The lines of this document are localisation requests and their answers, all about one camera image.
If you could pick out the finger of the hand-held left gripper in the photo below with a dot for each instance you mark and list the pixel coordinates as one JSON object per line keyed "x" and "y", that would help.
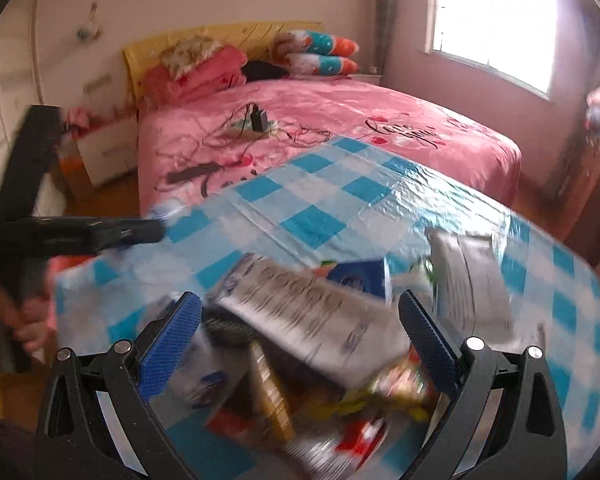
{"x": 130, "y": 232}

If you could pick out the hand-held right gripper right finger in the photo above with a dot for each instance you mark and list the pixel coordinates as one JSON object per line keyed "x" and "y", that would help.
{"x": 430, "y": 345}

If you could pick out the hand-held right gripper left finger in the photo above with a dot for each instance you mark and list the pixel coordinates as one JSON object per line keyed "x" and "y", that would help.
{"x": 172, "y": 345}

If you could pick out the black yellow coffee packet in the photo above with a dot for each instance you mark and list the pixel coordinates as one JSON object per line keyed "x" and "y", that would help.
{"x": 270, "y": 395}

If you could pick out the white printed packet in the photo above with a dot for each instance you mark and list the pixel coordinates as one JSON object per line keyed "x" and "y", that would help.
{"x": 300, "y": 310}

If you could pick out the person's left hand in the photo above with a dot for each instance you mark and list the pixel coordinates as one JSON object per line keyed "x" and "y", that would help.
{"x": 36, "y": 330}

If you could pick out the clear wrapper with blue logo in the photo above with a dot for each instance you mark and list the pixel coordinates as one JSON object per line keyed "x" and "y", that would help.
{"x": 210, "y": 382}

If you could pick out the yellow green snack packet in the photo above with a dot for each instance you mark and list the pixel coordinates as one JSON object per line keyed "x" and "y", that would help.
{"x": 395, "y": 385}

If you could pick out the white nightstand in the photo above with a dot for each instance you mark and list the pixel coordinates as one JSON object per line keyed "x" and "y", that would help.
{"x": 110, "y": 150}

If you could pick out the black elongated device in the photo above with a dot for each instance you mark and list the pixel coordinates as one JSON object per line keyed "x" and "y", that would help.
{"x": 195, "y": 172}

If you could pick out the blue tissue packet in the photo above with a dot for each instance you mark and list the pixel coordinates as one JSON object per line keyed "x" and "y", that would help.
{"x": 357, "y": 277}

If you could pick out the red white packet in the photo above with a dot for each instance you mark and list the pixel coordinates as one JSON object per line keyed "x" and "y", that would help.
{"x": 360, "y": 437}

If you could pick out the white power strip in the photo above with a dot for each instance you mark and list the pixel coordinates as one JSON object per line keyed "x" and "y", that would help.
{"x": 237, "y": 127}

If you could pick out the folded pink blanket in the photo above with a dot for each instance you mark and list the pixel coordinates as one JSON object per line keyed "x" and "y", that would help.
{"x": 200, "y": 80}

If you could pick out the black charger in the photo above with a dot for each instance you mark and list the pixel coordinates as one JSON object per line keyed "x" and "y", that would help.
{"x": 257, "y": 117}

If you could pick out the blue white checkered tablecloth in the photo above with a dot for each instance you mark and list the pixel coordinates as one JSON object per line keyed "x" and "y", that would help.
{"x": 330, "y": 195}

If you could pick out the floral pillow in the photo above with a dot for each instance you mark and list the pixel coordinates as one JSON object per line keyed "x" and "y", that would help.
{"x": 190, "y": 52}

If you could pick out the person's dark clothing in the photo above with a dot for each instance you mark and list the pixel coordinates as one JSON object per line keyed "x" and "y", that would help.
{"x": 0, "y": 452}

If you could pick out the black cloth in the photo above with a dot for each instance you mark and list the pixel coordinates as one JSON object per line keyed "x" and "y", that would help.
{"x": 262, "y": 70}

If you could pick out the brown wooden cabinet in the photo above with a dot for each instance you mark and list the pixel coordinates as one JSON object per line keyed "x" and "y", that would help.
{"x": 585, "y": 195}

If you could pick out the yellow headboard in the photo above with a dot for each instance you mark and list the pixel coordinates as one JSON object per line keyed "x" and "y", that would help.
{"x": 240, "y": 35}

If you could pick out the bed with pink sheet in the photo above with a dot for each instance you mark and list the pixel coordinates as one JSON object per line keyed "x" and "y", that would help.
{"x": 330, "y": 110}

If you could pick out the colourful cartoon pillow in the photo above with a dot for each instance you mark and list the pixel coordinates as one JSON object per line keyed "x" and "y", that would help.
{"x": 325, "y": 64}
{"x": 325, "y": 42}

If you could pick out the small white bedside table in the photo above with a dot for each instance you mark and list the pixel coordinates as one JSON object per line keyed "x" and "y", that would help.
{"x": 367, "y": 77}

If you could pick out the grey curtain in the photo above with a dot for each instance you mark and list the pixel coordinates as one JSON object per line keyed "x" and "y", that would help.
{"x": 386, "y": 10}

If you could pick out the window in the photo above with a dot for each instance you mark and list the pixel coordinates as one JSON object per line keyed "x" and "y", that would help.
{"x": 490, "y": 10}

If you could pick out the hanging wall ornament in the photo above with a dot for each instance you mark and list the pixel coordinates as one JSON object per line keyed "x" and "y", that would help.
{"x": 87, "y": 27}

